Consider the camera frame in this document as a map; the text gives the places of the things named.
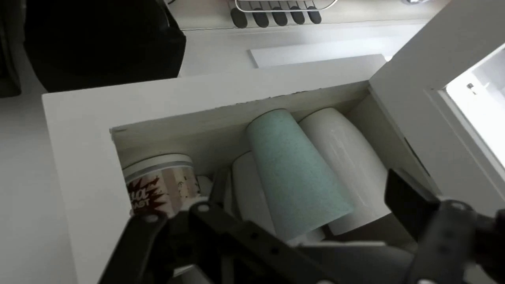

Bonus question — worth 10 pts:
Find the light blue cup from cabinet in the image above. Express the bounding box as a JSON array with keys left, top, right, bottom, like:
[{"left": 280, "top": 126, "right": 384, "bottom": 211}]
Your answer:
[{"left": 246, "top": 110, "right": 353, "bottom": 240}]

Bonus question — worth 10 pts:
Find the white glass cabinet door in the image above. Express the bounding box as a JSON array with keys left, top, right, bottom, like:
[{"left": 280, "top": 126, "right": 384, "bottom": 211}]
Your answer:
[{"left": 370, "top": 0, "right": 505, "bottom": 214}]

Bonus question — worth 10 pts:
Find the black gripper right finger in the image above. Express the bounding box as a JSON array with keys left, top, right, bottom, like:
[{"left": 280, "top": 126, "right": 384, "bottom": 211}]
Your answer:
[{"left": 383, "top": 169, "right": 505, "bottom": 284}]

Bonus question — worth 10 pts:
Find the black electric kettle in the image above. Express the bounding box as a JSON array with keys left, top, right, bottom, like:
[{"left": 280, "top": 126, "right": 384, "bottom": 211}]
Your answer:
[{"left": 23, "top": 0, "right": 186, "bottom": 91}]

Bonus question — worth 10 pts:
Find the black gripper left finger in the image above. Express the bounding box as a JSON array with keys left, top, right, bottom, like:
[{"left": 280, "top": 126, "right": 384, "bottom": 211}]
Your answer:
[{"left": 99, "top": 165, "right": 328, "bottom": 284}]

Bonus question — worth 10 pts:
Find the white mug in cabinet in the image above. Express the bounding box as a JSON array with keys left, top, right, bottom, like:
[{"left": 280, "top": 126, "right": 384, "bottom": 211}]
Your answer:
[{"left": 231, "top": 151, "right": 277, "bottom": 235}]

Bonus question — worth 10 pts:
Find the white cup in cabinet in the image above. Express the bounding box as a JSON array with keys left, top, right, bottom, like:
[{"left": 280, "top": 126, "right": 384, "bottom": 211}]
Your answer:
[{"left": 299, "top": 109, "right": 389, "bottom": 235}]

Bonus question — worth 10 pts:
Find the printed mug in cabinet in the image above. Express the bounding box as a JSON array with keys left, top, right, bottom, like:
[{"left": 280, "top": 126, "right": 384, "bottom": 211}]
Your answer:
[{"left": 122, "top": 153, "right": 206, "bottom": 217}]

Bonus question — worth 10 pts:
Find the white wall cabinet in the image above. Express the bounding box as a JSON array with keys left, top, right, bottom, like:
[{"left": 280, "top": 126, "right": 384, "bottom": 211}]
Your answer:
[{"left": 42, "top": 0, "right": 505, "bottom": 284}]

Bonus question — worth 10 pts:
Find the metal dish rack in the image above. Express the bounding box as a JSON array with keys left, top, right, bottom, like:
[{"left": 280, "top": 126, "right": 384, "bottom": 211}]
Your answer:
[{"left": 227, "top": 0, "right": 339, "bottom": 28}]

